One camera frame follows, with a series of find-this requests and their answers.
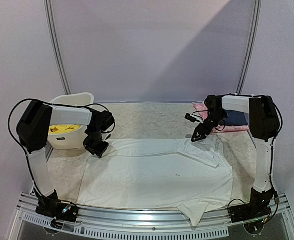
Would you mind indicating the left aluminium frame post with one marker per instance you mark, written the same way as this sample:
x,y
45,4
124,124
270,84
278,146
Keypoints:
x,y
55,46

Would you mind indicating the white t-shirt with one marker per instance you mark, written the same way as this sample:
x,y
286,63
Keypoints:
x,y
158,174

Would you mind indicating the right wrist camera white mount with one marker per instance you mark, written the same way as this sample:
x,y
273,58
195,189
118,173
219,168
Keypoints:
x,y
194,118

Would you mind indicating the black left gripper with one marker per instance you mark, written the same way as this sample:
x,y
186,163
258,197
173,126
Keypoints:
x,y
98,151

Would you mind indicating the yellow garment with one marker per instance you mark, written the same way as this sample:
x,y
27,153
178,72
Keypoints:
x,y
63,129

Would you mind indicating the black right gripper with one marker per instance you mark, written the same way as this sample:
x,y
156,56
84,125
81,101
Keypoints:
x,y
206,127

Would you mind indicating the front aluminium rail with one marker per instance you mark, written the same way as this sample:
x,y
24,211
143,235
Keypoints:
x,y
109,224

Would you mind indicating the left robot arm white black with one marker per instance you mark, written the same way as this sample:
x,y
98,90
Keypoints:
x,y
33,130

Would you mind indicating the folded navy blue garment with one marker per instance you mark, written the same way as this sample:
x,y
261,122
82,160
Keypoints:
x,y
236,118

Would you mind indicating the folded pink garment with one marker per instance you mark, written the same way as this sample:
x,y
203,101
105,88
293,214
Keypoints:
x,y
201,109

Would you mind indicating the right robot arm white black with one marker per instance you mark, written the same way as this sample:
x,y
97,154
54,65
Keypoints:
x,y
265,123

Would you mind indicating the right aluminium frame post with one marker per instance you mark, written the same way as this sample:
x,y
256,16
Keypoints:
x,y
250,45

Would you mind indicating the aluminium frame post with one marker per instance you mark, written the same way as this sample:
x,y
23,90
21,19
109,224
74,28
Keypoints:
x,y
55,46
250,45

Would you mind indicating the white plastic laundry basket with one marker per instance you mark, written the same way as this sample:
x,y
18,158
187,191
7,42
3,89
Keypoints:
x,y
71,140

